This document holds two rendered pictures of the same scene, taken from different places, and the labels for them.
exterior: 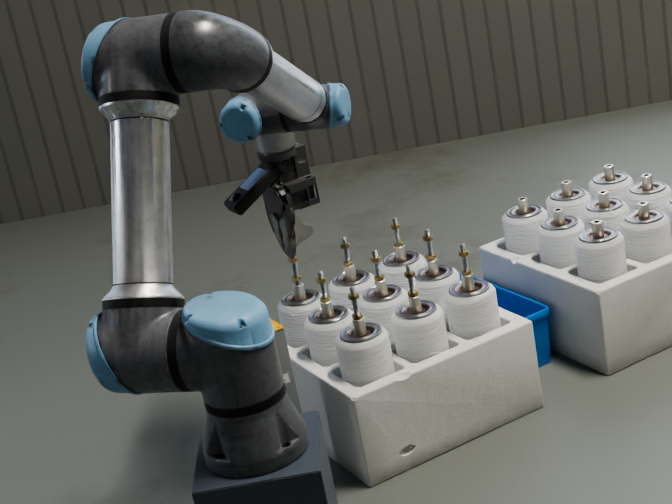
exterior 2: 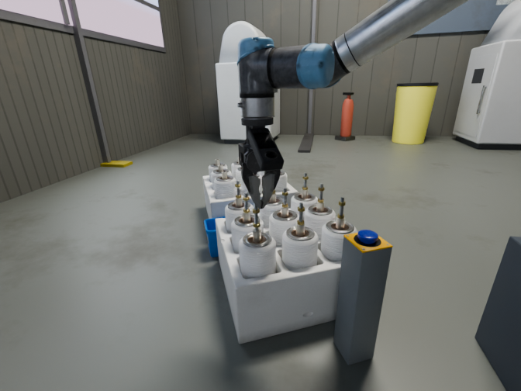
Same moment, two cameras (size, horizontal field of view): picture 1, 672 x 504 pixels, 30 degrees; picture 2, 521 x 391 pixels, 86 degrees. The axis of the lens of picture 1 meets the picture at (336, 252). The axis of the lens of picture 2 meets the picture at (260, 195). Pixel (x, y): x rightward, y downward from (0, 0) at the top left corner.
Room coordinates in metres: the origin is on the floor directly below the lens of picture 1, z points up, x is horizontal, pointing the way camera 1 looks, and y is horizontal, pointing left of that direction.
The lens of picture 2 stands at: (2.12, 0.69, 0.62)
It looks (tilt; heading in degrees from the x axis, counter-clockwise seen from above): 21 degrees down; 281
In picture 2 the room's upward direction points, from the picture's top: 1 degrees counter-clockwise
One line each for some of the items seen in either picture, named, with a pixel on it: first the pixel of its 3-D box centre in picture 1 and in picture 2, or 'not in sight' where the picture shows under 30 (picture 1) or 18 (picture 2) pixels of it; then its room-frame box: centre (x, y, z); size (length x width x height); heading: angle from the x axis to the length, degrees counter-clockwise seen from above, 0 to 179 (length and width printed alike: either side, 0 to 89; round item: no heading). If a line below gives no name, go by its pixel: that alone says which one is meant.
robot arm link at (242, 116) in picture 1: (256, 114); (305, 67); (2.13, 0.09, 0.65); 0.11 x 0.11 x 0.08; 70
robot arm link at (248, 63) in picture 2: not in sight; (257, 69); (2.23, 0.07, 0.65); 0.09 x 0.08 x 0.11; 160
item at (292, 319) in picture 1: (308, 340); (258, 269); (2.24, 0.09, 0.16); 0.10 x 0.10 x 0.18
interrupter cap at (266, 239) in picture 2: (300, 298); (257, 240); (2.24, 0.08, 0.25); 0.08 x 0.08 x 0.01
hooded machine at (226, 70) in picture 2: not in sight; (250, 86); (2.83, -2.67, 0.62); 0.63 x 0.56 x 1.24; 178
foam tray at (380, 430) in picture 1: (396, 369); (284, 260); (2.18, -0.07, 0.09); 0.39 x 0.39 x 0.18; 26
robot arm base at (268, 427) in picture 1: (250, 419); not in sight; (1.59, 0.16, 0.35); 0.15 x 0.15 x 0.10
